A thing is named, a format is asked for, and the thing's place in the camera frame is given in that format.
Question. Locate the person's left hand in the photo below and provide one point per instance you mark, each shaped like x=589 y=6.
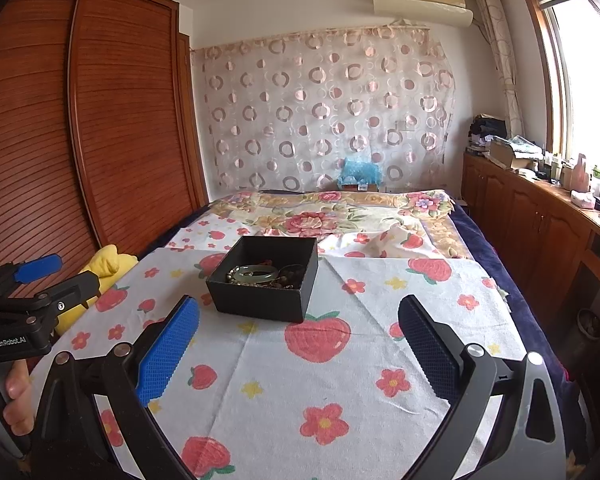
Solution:
x=19 y=395

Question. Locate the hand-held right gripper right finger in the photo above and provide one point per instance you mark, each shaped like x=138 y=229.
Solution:
x=430 y=350

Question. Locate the pink bottle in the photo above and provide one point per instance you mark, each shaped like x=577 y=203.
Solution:
x=577 y=172

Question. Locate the pink circle patterned curtain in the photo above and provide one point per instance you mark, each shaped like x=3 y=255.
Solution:
x=320 y=110

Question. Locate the open cardboard box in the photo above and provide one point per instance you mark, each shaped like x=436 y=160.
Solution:
x=512 y=152

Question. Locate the white tissue pack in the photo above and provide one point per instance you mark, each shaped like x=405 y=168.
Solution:
x=582 y=199

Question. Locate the navy bed sheet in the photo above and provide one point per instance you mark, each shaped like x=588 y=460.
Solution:
x=500 y=270

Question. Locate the green jade bangle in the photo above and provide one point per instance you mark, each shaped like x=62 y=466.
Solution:
x=255 y=275

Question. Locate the strawberry printed sheet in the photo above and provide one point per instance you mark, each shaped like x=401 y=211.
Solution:
x=290 y=390

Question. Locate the stack of dark clothes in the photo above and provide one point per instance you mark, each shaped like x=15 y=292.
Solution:
x=487 y=132

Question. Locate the beige air conditioner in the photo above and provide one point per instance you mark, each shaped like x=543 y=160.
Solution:
x=420 y=2

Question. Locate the floral blanket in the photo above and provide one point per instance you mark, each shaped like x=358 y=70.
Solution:
x=320 y=220

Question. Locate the white patterned window curtain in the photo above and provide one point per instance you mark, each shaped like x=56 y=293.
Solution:
x=500 y=50

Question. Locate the long wooden cabinet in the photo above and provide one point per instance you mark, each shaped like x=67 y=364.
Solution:
x=530 y=220

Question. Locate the wooden wardrobe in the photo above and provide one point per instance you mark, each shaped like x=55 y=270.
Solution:
x=80 y=135

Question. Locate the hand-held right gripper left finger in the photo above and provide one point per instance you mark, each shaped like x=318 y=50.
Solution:
x=170 y=355

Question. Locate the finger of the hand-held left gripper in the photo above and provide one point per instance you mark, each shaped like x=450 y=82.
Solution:
x=77 y=290
x=40 y=265

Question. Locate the yellow plush toy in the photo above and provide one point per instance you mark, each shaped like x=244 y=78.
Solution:
x=107 y=265

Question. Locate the blue plush toy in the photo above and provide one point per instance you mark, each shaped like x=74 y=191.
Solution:
x=360 y=170

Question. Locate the wooden framed window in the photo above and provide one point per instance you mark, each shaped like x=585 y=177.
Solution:
x=580 y=60

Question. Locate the black jewelry box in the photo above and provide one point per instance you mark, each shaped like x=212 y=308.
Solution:
x=260 y=305

